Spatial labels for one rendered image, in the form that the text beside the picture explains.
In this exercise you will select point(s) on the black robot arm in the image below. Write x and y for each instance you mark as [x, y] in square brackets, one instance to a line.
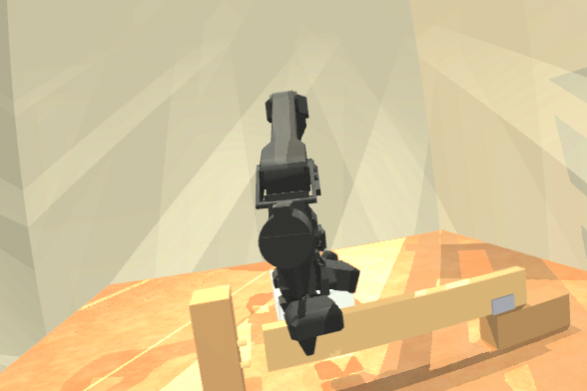
[286, 174]

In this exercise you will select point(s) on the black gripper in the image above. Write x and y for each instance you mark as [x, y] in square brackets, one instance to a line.
[306, 313]

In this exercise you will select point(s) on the long wooden rail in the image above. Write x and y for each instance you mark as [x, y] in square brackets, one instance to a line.
[404, 316]

